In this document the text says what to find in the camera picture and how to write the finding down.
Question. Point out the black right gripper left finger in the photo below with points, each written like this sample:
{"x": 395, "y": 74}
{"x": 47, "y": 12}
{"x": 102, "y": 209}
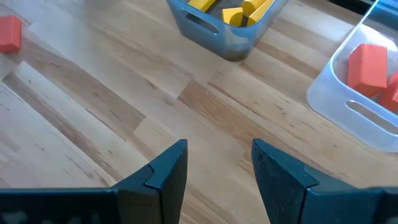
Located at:
{"x": 161, "y": 193}

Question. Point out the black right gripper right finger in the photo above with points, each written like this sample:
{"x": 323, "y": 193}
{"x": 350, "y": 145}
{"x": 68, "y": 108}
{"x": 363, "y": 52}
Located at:
{"x": 289, "y": 193}

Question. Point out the red rectangular block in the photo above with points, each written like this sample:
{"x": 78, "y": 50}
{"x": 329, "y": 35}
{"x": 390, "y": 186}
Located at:
{"x": 391, "y": 93}

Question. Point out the red cube block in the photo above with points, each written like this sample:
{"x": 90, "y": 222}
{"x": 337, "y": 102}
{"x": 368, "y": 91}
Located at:
{"x": 367, "y": 70}

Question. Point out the yellow long rectangular block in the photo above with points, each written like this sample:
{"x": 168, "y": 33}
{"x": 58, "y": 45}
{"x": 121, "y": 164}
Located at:
{"x": 262, "y": 12}

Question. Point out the yellow arch block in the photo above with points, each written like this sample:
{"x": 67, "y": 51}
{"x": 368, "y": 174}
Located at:
{"x": 232, "y": 17}

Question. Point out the yellow cylinder block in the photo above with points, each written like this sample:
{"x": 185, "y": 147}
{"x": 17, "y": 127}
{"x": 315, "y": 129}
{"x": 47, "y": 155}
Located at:
{"x": 252, "y": 5}

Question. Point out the yellow small rectangular block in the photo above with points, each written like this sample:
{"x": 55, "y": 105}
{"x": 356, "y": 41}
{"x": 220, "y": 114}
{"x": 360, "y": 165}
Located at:
{"x": 202, "y": 3}

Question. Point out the clear plastic bin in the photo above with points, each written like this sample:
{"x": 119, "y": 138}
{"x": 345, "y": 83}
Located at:
{"x": 329, "y": 99}

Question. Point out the blue-grey translucent plastic bin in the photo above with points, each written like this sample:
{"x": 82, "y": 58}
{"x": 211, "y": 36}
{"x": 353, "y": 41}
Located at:
{"x": 224, "y": 42}

